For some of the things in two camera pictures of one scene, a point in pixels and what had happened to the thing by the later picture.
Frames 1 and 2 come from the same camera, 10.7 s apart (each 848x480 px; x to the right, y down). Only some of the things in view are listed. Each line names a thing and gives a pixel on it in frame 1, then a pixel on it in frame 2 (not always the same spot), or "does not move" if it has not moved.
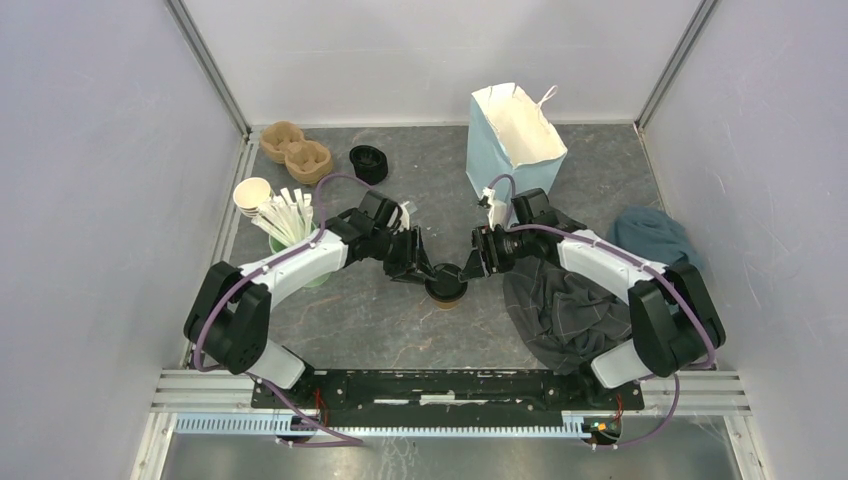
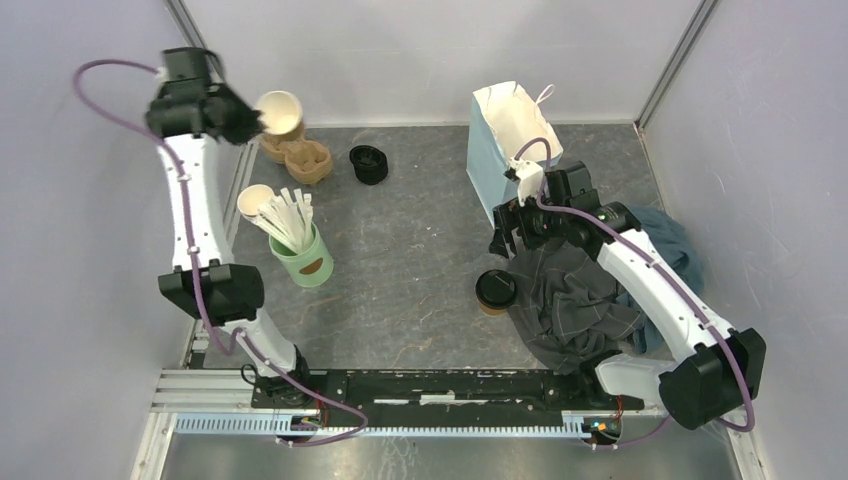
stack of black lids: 371,163 does not move
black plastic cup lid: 447,287 → 496,289
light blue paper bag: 505,137 does not move
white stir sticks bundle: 285,219 does not move
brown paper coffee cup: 447,305 → 493,311
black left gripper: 414,265 → 251,125
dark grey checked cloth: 563,320 does not move
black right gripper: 485,241 → 512,214
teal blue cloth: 653,234 does not move
